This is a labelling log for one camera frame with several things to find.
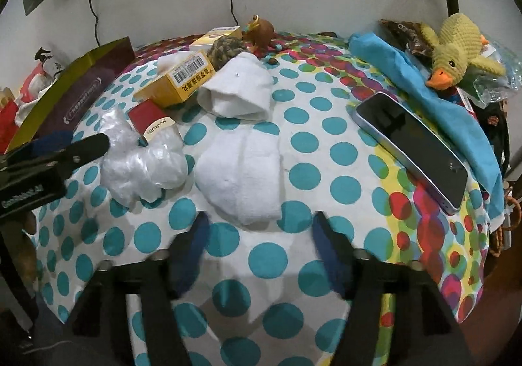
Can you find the brown patterned snack packet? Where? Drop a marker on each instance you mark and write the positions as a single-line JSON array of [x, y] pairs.
[[407, 35]]

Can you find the yellow white medicine box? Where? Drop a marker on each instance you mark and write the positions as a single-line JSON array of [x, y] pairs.
[[205, 42]]

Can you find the brown bird figurine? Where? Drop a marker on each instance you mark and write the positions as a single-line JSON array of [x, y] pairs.
[[259, 34]]

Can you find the gold tin box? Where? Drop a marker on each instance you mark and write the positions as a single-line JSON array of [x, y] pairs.
[[63, 106]]

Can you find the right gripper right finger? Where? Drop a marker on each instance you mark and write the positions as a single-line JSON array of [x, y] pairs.
[[425, 331]]

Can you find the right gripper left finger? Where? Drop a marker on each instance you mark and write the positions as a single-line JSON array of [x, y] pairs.
[[101, 311]]

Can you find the black smartphone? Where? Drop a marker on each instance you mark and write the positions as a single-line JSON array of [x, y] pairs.
[[431, 162]]

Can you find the polka dot tablecloth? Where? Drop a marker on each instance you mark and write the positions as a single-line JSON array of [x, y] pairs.
[[262, 296]]

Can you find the blue cloth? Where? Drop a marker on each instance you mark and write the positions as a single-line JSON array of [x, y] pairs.
[[463, 130]]

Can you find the red paper bag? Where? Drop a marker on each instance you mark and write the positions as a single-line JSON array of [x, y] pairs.
[[8, 128]]

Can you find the yellow knitted duck toy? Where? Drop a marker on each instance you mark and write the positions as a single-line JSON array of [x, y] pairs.
[[457, 46]]

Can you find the white small sock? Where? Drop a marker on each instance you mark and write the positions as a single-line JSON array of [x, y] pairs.
[[168, 62]]

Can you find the braided rope ball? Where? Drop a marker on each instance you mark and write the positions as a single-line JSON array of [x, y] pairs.
[[224, 49]]

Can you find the yellow barcode medicine box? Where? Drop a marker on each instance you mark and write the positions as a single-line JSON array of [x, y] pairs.
[[177, 85]]

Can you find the red white small box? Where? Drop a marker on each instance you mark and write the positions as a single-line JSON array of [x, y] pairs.
[[148, 119]]

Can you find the clear plastic bag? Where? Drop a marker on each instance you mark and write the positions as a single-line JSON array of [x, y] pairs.
[[130, 171], [484, 88]]

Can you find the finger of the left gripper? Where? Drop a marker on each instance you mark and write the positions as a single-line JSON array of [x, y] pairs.
[[79, 153], [51, 143]]

